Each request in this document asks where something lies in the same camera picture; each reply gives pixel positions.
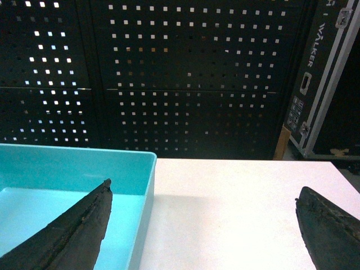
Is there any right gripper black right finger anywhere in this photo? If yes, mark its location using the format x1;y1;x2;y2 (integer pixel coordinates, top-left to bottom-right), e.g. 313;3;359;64
296;186;359;269

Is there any black Walker flight case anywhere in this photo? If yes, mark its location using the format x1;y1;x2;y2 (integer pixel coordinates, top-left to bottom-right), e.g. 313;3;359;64
284;1;359;160

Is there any light cyan plastic bin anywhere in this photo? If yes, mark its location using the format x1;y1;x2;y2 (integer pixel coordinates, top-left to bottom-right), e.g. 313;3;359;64
1;144;156;269

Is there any black perforated metal panel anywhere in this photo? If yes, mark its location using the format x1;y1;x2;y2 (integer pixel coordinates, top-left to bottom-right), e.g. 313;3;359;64
1;1;318;160

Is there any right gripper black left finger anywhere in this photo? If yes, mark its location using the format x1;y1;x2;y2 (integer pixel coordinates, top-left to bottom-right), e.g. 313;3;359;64
1;179;113;269

